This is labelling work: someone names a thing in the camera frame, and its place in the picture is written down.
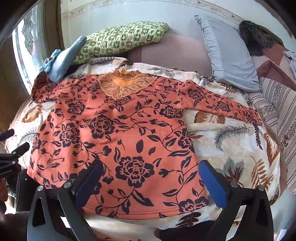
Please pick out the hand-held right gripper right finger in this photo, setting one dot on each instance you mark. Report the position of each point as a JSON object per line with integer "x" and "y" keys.
{"x": 212, "y": 183}

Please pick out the leaf-print fleece blanket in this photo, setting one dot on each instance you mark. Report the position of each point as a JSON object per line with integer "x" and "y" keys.
{"x": 231, "y": 143}

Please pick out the light blue pillow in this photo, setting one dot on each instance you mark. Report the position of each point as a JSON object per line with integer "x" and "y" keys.
{"x": 62, "y": 64}

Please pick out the green checked pillow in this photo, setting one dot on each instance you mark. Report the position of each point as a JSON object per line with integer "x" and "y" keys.
{"x": 120, "y": 39}

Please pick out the white cloth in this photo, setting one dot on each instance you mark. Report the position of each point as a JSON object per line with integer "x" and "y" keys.
{"x": 291, "y": 59}

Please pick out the orange floral shirt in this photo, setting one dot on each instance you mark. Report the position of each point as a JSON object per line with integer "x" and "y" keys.
{"x": 129, "y": 129}

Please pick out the grey blue cloth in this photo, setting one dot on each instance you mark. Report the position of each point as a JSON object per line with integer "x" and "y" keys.
{"x": 222, "y": 51}

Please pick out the window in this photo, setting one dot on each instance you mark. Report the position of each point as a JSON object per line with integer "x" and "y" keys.
{"x": 30, "y": 34}

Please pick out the striped floral bedsheet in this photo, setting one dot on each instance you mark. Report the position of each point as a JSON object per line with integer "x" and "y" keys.
{"x": 279, "y": 104}

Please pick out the dark furry cushion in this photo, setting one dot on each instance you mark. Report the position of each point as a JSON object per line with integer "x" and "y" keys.
{"x": 252, "y": 34}

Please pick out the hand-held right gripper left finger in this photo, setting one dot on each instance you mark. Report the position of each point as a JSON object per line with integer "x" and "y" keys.
{"x": 90, "y": 183}

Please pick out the teal striped garment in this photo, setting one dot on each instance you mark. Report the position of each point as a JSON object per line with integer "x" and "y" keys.
{"x": 49, "y": 62}

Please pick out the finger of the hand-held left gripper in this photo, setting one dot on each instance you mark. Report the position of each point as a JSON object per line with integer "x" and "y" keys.
{"x": 7, "y": 134}
{"x": 20, "y": 150}

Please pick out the mauve bedsheet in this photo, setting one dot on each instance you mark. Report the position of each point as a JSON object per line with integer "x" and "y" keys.
{"x": 175, "y": 53}

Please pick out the brown patchwork quilt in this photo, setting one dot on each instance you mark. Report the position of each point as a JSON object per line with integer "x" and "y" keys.
{"x": 275, "y": 67}

